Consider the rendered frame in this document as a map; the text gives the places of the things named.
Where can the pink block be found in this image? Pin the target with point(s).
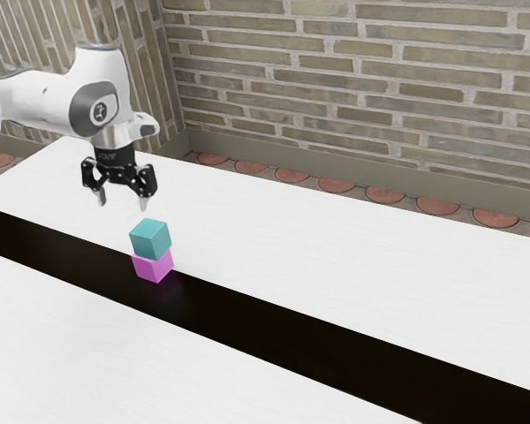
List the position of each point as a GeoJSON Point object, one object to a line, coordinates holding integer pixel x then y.
{"type": "Point", "coordinates": [152, 267]}

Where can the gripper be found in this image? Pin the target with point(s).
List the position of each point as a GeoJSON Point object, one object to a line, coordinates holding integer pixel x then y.
{"type": "Point", "coordinates": [113, 164]}

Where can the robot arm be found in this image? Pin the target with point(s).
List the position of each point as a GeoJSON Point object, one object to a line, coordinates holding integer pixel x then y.
{"type": "Point", "coordinates": [48, 101]}

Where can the teal block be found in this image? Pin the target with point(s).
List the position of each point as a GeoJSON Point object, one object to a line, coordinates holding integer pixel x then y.
{"type": "Point", "coordinates": [150, 238]}

